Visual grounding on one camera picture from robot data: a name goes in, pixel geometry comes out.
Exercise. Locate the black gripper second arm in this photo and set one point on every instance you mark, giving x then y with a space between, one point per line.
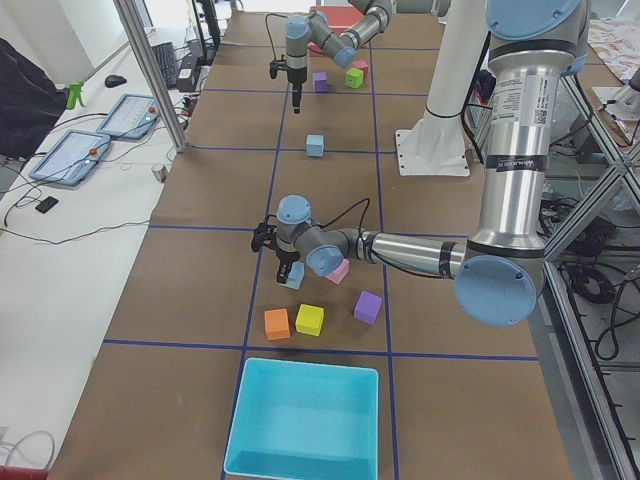
296 78

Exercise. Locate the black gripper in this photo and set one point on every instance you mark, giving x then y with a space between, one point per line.
284 257

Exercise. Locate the light blue foam block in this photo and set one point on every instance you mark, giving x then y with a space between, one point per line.
315 145
295 276

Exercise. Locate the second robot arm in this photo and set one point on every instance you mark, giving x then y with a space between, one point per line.
291 232

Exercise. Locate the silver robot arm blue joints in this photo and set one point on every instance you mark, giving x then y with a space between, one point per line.
497 272

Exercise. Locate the purple foam block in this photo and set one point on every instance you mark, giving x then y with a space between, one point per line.
320 82
367 307

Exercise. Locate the orange foam block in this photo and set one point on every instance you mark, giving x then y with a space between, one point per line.
276 324

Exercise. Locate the yellow foam block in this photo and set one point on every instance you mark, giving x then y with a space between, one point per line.
309 320

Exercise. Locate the green foam block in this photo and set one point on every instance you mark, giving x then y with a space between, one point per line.
354 78

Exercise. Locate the dark pink foam block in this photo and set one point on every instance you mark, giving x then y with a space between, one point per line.
362 66

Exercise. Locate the red plastic bin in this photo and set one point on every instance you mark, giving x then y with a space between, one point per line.
339 18

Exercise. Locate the black keyboard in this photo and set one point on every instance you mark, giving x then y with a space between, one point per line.
166 61

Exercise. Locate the cyan plastic bin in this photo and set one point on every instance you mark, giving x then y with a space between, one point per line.
298 420

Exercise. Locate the silver tape roll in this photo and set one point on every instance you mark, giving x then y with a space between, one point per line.
159 172

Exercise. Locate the blue teach pendant tablet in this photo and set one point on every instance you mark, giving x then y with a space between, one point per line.
131 118
72 158

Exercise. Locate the black computer mouse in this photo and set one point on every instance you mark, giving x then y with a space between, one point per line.
113 80

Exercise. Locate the green spray bottle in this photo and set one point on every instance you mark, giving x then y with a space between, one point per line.
75 95

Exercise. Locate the black smartphone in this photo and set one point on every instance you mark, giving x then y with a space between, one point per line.
46 204

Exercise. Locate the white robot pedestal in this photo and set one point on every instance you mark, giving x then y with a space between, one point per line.
435 145

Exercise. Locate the aluminium frame post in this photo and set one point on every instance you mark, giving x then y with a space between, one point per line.
134 29

